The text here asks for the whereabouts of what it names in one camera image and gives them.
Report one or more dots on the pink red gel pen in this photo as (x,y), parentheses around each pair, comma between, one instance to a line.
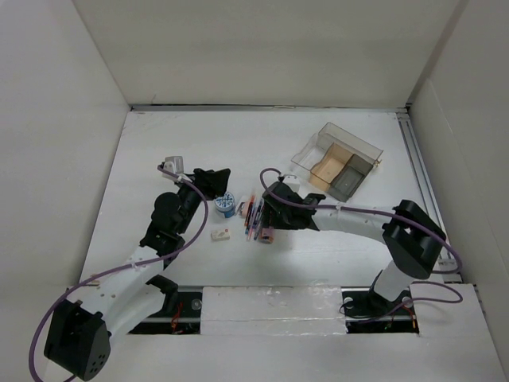
(252,209)

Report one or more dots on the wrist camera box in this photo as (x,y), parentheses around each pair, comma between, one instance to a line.
(292,181)
(174,164)

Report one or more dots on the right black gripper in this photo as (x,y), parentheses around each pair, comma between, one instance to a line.
(275,220)

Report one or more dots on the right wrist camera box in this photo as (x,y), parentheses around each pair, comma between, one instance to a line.
(292,181)

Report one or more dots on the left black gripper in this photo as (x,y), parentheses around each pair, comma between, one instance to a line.
(210,183)

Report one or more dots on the metal base rail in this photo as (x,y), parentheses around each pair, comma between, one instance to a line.
(272,311)

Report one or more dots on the blue tape roll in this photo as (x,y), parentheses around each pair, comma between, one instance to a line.
(225,205)

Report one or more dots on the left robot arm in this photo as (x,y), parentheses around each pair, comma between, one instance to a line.
(87,321)

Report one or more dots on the white eraser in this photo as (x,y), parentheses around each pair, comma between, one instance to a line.
(220,234)

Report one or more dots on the clear compartment desk organizer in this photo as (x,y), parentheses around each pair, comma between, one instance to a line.
(335,161)

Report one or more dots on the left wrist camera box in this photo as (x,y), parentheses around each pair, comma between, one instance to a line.
(174,164)

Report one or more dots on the blue gel pen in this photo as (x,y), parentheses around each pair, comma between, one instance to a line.
(257,216)

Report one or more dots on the aluminium side rail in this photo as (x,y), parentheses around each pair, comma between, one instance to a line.
(446,261)

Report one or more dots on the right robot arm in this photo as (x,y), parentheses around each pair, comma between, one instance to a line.
(412,239)

